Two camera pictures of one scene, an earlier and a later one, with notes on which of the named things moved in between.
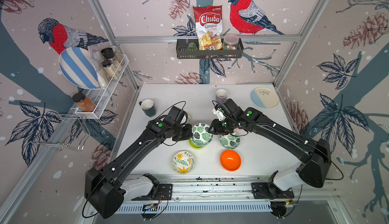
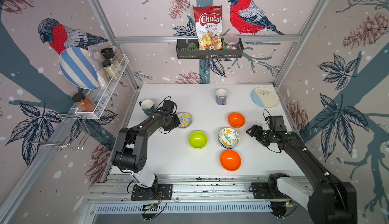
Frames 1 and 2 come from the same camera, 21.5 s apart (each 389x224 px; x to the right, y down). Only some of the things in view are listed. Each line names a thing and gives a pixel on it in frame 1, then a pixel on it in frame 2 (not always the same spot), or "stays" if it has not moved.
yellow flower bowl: (183, 162) → (229, 137)
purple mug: (221, 95) stays
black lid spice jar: (115, 56) stays
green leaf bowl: (200, 136) → (226, 147)
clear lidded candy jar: (231, 41) stays
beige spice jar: (111, 69) stays
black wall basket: (189, 48) stays
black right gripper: (215, 129) → (255, 131)
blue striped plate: (77, 65) stays
